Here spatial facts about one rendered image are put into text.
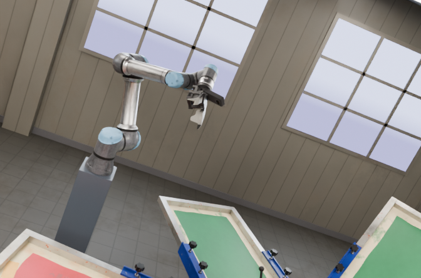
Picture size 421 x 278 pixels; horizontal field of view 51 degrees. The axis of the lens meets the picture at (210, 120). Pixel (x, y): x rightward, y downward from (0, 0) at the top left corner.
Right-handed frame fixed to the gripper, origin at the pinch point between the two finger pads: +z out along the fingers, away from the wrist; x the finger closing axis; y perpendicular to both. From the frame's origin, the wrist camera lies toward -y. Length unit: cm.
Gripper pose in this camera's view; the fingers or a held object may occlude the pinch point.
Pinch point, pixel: (197, 118)
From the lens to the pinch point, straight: 194.6
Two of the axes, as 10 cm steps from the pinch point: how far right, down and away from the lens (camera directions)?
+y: -9.7, -1.1, 2.3
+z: -2.4, 6.9, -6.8
